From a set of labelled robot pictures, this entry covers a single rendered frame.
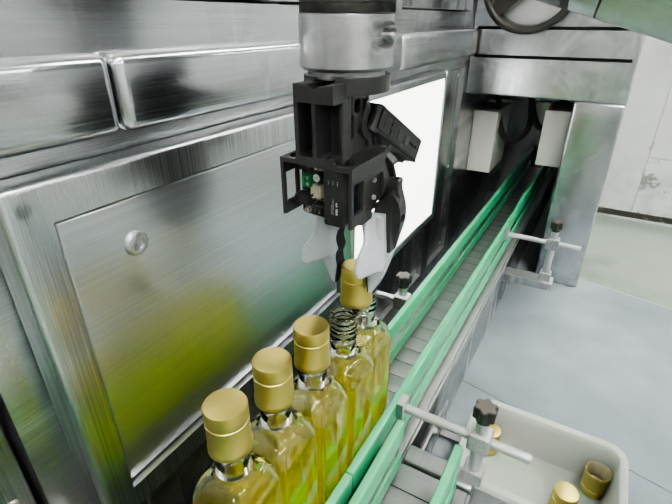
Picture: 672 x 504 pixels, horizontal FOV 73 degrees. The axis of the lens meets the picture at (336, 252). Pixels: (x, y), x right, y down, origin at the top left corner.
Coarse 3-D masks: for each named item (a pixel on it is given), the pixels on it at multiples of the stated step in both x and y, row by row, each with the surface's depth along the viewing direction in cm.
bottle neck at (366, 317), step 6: (372, 294) 52; (372, 300) 52; (372, 306) 53; (360, 312) 53; (366, 312) 53; (372, 312) 53; (360, 318) 53; (366, 318) 53; (372, 318) 54; (360, 324) 54; (366, 324) 54; (372, 324) 54
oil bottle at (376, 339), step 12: (384, 324) 56; (360, 336) 53; (372, 336) 53; (384, 336) 55; (372, 348) 53; (384, 348) 55; (384, 360) 57; (384, 372) 58; (384, 384) 59; (384, 396) 60; (372, 408) 57; (384, 408) 61; (372, 420) 58
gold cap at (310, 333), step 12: (300, 324) 43; (312, 324) 43; (324, 324) 43; (300, 336) 42; (312, 336) 41; (324, 336) 42; (300, 348) 42; (312, 348) 42; (324, 348) 43; (300, 360) 43; (312, 360) 43; (324, 360) 43; (312, 372) 43
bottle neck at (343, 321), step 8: (336, 312) 49; (344, 312) 49; (352, 312) 48; (336, 320) 47; (344, 320) 47; (352, 320) 47; (336, 328) 48; (344, 328) 47; (352, 328) 48; (336, 336) 48; (344, 336) 48; (352, 336) 48; (336, 344) 48; (344, 344) 48; (352, 344) 49; (336, 352) 49; (344, 352) 49; (352, 352) 49
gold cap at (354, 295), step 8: (344, 264) 48; (352, 264) 48; (344, 272) 47; (352, 272) 47; (344, 280) 48; (352, 280) 47; (360, 280) 47; (344, 288) 48; (352, 288) 48; (360, 288) 48; (344, 296) 49; (352, 296) 48; (360, 296) 48; (368, 296) 49; (344, 304) 49; (352, 304) 48; (360, 304) 48; (368, 304) 49
